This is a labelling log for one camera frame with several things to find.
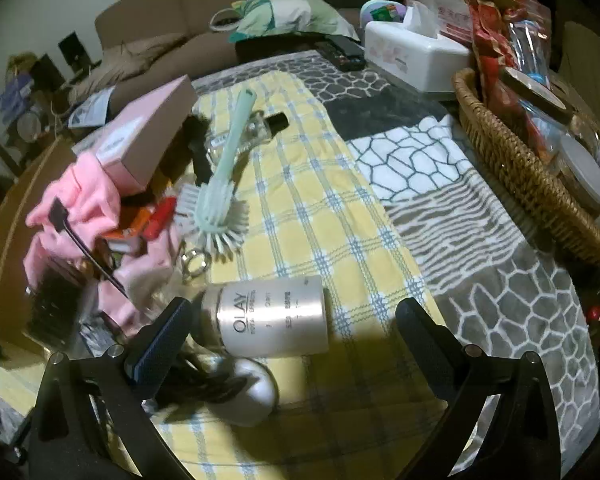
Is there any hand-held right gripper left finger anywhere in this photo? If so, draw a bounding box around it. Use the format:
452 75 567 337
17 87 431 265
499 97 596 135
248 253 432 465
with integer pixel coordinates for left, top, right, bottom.
27 297 201 480

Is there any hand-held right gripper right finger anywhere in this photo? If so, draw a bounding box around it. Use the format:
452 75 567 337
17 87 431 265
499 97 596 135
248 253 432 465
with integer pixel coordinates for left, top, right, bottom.
395 297 566 480

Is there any white round cap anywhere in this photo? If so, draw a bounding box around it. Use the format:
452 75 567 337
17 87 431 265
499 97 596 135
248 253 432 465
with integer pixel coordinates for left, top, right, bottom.
215 357 280 428

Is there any silver cream bottle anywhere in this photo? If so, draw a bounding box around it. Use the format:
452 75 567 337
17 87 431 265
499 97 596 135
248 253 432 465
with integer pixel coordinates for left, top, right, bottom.
192 275 330 358

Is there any bright pink towel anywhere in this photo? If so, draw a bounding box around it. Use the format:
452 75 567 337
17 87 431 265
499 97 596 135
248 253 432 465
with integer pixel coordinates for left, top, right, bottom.
22 152 123 281

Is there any brown cardboard box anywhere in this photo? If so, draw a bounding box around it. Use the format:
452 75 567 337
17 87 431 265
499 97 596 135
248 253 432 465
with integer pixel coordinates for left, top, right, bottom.
0 135 78 361

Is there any pale green dish brush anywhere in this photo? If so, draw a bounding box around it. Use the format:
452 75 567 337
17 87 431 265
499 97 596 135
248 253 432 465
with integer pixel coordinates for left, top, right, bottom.
175 89 251 261

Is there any pink box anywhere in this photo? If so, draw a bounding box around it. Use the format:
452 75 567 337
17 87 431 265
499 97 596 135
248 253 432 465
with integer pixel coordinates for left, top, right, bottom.
82 75 197 188

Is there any pale pink cloth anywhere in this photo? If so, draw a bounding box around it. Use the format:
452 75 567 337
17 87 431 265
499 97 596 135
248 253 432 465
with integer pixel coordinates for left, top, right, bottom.
97 240 181 331

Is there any grey patterned blanket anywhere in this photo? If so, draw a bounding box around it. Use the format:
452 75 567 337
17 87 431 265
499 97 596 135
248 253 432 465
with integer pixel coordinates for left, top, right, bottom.
190 50 600 480

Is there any small clear glass jar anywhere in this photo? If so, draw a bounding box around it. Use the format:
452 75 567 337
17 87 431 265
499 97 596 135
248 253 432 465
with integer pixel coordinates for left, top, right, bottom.
180 247 213 286

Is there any black hair brush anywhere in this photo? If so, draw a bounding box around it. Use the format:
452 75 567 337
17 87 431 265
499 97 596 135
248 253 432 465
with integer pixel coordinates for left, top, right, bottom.
27 265 101 346

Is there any orange small box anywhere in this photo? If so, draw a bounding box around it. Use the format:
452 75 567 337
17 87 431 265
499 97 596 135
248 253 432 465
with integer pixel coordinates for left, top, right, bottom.
102 207 153 241

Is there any red lip gloss tube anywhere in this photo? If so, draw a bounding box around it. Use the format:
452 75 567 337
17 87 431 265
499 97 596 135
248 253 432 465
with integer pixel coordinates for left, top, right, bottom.
147 197 178 238

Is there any yellow checked cloth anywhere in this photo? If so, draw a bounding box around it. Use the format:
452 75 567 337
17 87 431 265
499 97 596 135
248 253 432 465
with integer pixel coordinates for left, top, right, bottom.
0 72 448 480

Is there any wicker basket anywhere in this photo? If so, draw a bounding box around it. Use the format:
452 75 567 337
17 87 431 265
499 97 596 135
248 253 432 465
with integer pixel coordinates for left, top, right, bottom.
452 67 600 266

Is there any grey lid jar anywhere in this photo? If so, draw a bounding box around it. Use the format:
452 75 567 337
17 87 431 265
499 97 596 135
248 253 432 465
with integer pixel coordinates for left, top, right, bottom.
555 135 600 211

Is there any glass bottle black cap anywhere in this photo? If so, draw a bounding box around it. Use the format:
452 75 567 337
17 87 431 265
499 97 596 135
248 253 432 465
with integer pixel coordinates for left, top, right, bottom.
205 110 290 161

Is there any printed paper sheet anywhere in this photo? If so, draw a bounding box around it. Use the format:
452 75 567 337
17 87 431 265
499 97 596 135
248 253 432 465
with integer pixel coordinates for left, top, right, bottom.
69 87 116 128

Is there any white tissue box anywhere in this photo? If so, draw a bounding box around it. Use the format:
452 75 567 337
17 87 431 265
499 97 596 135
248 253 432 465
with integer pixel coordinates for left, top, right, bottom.
364 2 476 93

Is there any brown cushion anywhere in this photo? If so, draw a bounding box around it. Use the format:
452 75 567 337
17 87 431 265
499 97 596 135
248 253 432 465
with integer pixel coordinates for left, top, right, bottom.
70 35 191 106

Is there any black remote control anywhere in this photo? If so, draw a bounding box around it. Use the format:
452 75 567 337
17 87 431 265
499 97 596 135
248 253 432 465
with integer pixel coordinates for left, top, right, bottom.
315 37 368 72

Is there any red snack packet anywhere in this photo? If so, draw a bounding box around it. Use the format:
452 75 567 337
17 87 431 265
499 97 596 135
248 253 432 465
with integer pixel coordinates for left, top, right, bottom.
467 0 518 108

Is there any black square panel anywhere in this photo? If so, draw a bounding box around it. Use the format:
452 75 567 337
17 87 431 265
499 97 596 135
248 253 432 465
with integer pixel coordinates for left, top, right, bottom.
57 32 88 68

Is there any black flat case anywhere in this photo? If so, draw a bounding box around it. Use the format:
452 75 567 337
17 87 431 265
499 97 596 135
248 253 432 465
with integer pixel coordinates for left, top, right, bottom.
235 32 331 63

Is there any purple round container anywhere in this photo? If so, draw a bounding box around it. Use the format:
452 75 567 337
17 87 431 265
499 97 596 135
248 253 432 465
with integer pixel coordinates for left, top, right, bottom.
360 0 408 23

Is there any white and red packet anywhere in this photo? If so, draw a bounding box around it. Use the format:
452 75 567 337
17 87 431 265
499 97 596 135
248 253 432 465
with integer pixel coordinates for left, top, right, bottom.
402 0 473 43

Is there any leaf print bag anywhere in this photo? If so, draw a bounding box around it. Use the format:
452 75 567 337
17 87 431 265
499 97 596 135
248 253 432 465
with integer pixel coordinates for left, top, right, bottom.
210 0 361 43

